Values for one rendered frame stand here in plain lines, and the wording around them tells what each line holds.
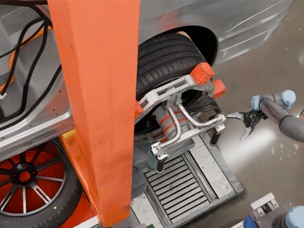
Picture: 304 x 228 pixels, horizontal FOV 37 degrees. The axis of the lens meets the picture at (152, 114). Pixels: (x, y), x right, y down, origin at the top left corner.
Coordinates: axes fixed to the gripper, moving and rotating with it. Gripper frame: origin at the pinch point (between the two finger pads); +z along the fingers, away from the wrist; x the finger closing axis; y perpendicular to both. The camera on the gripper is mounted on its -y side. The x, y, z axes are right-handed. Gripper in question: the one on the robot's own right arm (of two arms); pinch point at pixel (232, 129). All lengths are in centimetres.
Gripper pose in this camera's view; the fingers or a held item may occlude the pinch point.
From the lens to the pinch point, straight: 247.0
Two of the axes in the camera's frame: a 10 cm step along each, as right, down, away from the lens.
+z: -8.9, 4.1, -2.0
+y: 0.6, -3.4, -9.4
